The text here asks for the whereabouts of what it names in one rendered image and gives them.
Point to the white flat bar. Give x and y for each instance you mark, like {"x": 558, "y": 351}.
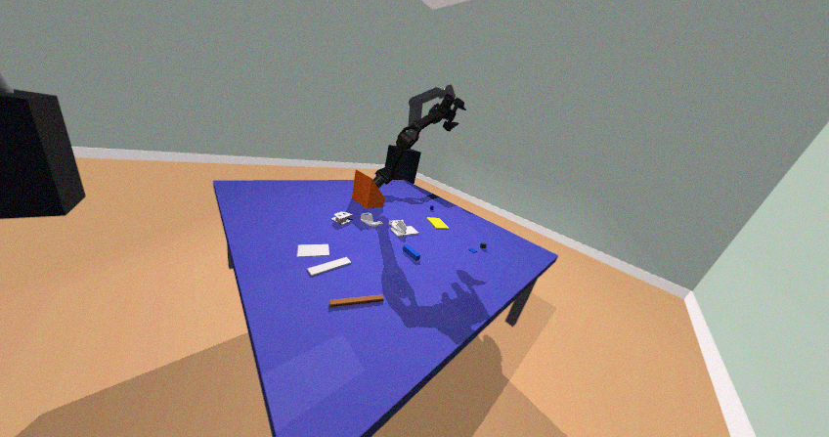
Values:
{"x": 328, "y": 266}

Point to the blue rectangular block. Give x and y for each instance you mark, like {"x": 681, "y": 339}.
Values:
{"x": 411, "y": 252}

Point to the brown flat bar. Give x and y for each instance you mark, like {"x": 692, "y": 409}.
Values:
{"x": 355, "y": 300}

